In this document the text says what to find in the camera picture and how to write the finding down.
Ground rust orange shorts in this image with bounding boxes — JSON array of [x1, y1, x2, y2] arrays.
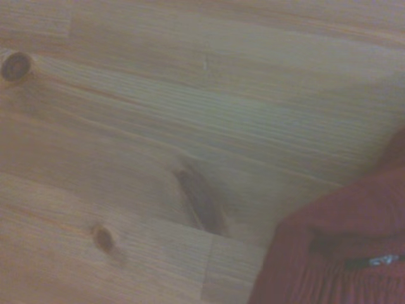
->
[[247, 125, 405, 304]]

